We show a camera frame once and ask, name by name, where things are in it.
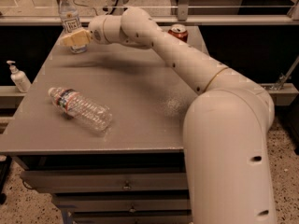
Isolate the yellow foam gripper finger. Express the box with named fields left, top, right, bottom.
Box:
left=59, top=28, right=92, bottom=47

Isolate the clear labelled water bottle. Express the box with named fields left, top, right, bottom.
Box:
left=56, top=0, right=88, bottom=55

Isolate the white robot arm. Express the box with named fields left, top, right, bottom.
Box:
left=60, top=7, right=278, bottom=224

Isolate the lying clear plastic bottle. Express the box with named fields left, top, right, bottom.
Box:
left=48, top=87, right=112, bottom=132

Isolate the white pump dispenser bottle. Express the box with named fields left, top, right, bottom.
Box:
left=7, top=61, right=31, bottom=92

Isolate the red Coca-Cola can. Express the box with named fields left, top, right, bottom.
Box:
left=168, top=24, right=188, bottom=42

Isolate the grey drawer cabinet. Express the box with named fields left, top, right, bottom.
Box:
left=0, top=25, right=209, bottom=224

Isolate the top grey drawer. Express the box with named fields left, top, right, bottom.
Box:
left=21, top=170, right=188, bottom=193

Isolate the grey drawer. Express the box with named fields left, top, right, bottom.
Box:
left=73, top=211, right=192, bottom=224
left=52, top=193, right=191, bottom=212
left=21, top=170, right=188, bottom=193

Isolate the middle grey drawer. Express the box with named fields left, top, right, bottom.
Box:
left=52, top=193, right=191, bottom=212

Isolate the bottom grey drawer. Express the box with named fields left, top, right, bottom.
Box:
left=73, top=211, right=192, bottom=224

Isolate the black cable on floor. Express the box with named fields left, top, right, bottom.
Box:
left=66, top=0, right=99, bottom=17

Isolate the horizontal metal rail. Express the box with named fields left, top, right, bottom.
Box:
left=0, top=15, right=299, bottom=26

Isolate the grey metal post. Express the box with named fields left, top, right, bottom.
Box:
left=178, top=0, right=190, bottom=21

